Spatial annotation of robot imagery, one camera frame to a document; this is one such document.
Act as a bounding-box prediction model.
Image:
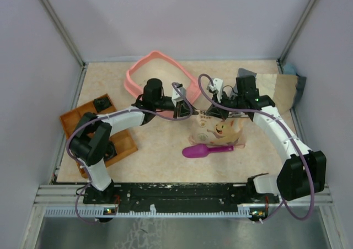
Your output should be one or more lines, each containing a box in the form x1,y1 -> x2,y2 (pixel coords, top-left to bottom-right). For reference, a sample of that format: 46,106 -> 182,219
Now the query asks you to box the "grey beige folded cloth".
238,68 -> 307,114

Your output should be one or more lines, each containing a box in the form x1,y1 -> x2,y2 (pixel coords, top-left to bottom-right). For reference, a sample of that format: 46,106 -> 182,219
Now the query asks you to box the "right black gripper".
205,89 -> 244,121

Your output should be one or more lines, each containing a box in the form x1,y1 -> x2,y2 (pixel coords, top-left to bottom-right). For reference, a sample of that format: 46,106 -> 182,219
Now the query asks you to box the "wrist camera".
207,78 -> 224,103
172,82 -> 186,105

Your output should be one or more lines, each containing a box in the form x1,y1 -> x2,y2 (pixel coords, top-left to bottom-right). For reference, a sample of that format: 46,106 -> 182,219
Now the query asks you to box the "beige cat litter bag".
188,111 -> 248,148

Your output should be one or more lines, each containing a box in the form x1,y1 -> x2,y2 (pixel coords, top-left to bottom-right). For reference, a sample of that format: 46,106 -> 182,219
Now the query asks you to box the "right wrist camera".
207,78 -> 224,103

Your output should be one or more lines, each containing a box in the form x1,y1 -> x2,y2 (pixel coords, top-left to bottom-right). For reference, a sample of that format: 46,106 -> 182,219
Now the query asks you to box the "pink litter box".
124,51 -> 201,104

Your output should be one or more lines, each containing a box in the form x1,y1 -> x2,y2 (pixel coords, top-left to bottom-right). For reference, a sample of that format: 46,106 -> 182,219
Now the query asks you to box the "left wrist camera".
172,82 -> 186,105

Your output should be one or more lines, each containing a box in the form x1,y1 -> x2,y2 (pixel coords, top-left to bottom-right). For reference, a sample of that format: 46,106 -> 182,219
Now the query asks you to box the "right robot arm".
207,75 -> 327,203

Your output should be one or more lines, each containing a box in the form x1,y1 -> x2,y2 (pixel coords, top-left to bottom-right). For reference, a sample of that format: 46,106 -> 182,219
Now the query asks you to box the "blue cloth in corner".
282,63 -> 298,76

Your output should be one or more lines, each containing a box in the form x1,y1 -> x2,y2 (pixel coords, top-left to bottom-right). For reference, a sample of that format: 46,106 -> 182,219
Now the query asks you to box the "black part front tray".
103,141 -> 117,162

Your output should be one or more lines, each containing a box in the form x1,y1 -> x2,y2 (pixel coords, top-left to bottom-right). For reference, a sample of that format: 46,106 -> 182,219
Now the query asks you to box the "purple plastic scoop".
182,144 -> 234,159

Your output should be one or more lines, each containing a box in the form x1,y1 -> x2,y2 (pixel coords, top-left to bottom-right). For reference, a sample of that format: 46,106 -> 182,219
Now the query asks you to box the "orange compartment tray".
57,94 -> 138,182

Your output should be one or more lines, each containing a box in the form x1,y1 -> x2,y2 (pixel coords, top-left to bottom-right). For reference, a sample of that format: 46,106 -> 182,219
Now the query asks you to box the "black part in tray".
93,95 -> 112,113

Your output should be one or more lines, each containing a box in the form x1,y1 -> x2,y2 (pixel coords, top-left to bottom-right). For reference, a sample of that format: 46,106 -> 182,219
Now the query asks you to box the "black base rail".
83,183 -> 279,213

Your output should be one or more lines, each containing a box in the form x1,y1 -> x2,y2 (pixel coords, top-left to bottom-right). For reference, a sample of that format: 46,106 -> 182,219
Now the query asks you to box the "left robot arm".
66,78 -> 195,203

